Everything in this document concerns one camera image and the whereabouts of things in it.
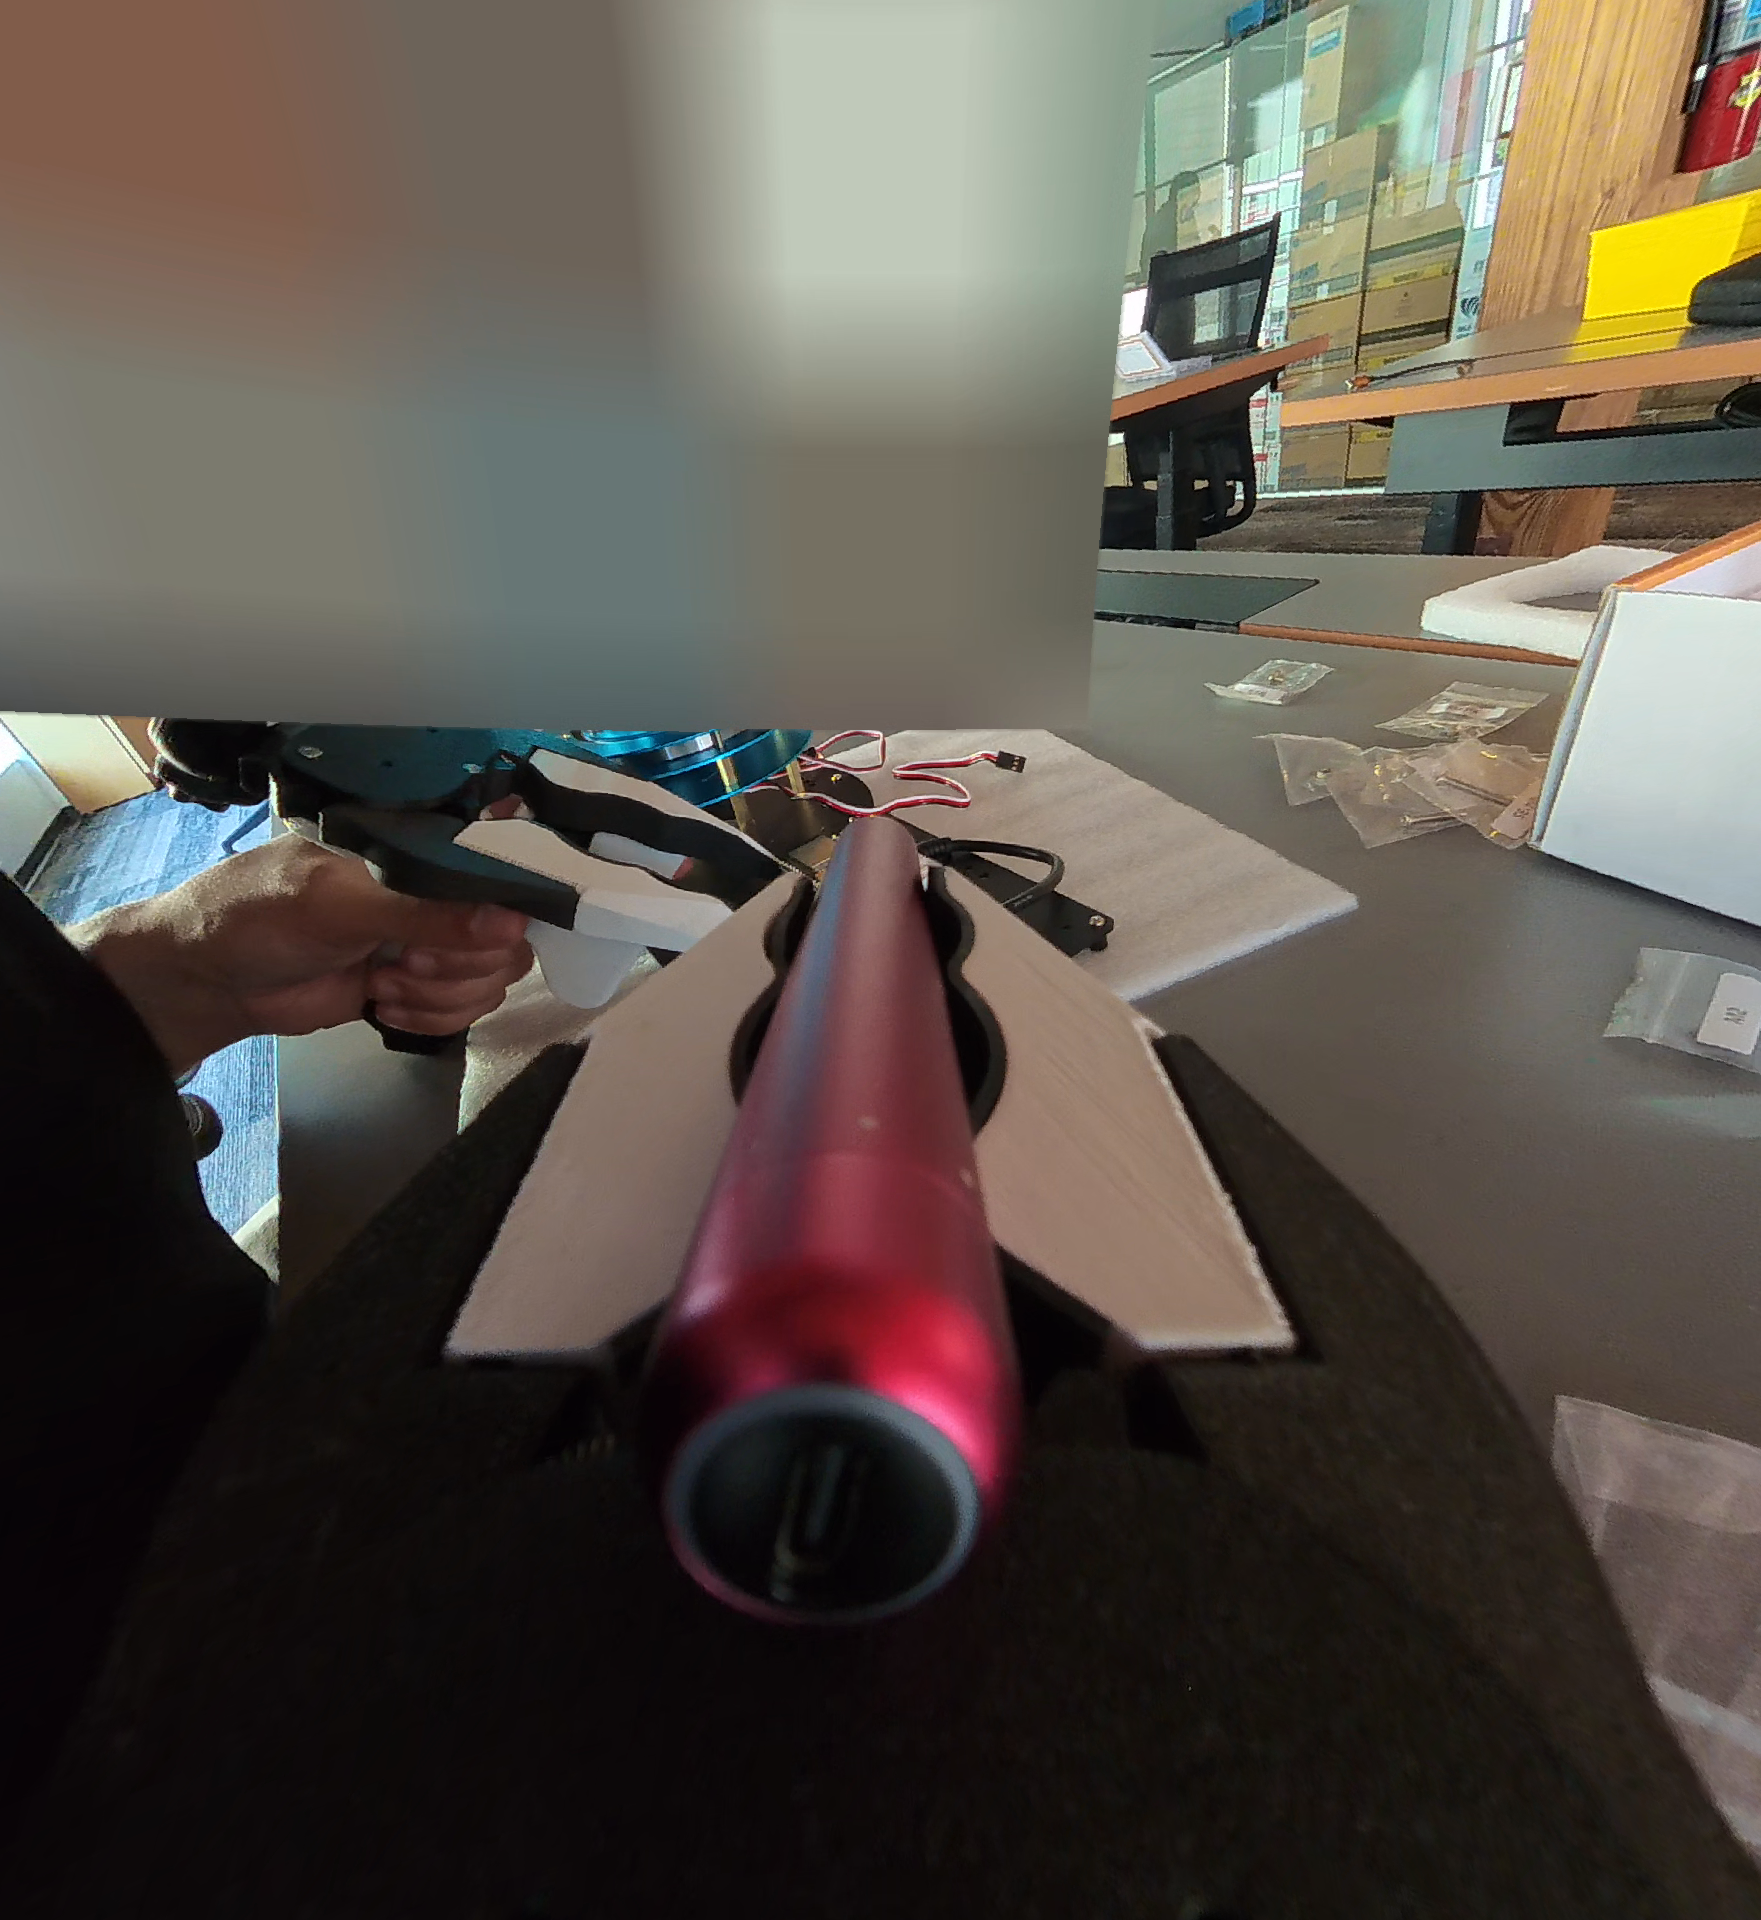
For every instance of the stack of cardboard boxes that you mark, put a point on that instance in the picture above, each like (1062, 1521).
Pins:
(1389, 270)

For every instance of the small plastic parts bag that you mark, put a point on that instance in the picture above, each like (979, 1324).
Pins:
(1307, 764)
(1270, 682)
(1435, 795)
(1465, 708)

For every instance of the red electric screwdriver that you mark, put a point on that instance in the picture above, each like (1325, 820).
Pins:
(835, 1201)

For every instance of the blue toy robot arm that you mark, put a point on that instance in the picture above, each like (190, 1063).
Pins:
(641, 747)

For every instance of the red fire extinguisher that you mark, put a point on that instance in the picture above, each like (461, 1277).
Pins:
(1735, 91)

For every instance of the white sign card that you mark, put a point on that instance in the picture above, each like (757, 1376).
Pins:
(1143, 353)

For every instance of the black mesh office chair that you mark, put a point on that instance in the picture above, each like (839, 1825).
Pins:
(1212, 293)

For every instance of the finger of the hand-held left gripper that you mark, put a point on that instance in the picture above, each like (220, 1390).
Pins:
(521, 871)
(625, 811)

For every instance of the wood-edged office desk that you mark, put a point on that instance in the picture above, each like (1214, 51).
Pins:
(1212, 382)
(1495, 374)

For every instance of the white foam block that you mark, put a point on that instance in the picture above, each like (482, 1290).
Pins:
(1495, 609)

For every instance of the wooden pillar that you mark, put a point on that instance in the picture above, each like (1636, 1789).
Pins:
(1585, 150)

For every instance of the person's dark clothing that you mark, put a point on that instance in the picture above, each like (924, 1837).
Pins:
(40, 1275)

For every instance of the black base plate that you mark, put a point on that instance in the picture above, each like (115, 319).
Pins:
(1045, 923)

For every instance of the person's left hand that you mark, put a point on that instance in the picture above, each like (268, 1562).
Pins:
(264, 945)

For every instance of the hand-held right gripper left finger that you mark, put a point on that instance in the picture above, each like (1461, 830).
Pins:
(596, 1201)

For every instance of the black desk mat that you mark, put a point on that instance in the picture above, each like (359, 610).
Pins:
(1195, 597)

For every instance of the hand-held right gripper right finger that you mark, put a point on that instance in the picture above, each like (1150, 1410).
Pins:
(1121, 1201)

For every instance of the white cardboard box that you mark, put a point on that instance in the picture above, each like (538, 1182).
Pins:
(1689, 750)

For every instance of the labelled plastic bag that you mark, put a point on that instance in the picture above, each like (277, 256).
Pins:
(1720, 1020)

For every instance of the large clear plastic wrap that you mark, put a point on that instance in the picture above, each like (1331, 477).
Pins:
(1720, 1651)

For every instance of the white foam sheet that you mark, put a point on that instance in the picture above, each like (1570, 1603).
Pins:
(1195, 884)

